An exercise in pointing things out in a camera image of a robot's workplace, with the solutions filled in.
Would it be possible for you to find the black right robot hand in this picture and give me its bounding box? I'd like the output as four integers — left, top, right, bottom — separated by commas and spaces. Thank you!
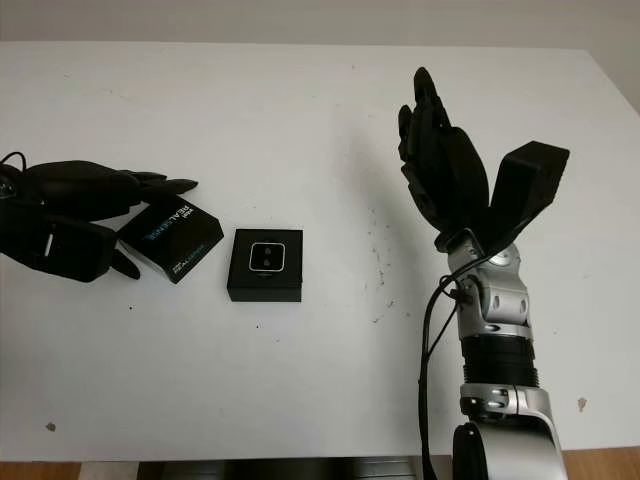
397, 66, 492, 246

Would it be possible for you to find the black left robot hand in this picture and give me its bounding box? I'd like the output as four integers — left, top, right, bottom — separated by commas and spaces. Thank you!
19, 159, 199, 282

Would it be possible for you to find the black RealSense box lid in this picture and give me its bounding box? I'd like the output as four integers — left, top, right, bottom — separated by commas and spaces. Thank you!
121, 192, 225, 287

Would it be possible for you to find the small silver depth camera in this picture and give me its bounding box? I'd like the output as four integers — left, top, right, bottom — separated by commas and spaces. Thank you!
248, 242, 288, 276

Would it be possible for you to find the white table leg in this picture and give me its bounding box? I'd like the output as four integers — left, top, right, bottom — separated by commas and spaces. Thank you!
79, 460, 140, 480

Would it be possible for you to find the dark grey robot torso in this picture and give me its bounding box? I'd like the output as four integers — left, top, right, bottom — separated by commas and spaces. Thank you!
137, 454, 426, 480

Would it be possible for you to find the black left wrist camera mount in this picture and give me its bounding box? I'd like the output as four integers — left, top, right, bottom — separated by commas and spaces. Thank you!
0, 197, 115, 285

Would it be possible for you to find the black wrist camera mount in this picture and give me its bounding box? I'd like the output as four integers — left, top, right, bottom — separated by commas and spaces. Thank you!
469, 141, 571, 254
0, 197, 115, 285

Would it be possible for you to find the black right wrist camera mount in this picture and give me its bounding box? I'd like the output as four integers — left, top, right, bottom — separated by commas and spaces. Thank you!
469, 141, 571, 254

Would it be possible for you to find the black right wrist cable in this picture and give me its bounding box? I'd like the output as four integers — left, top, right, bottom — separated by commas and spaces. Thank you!
417, 249, 484, 480

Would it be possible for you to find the black camera box base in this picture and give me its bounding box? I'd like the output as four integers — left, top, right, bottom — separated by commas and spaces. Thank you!
225, 228, 305, 304

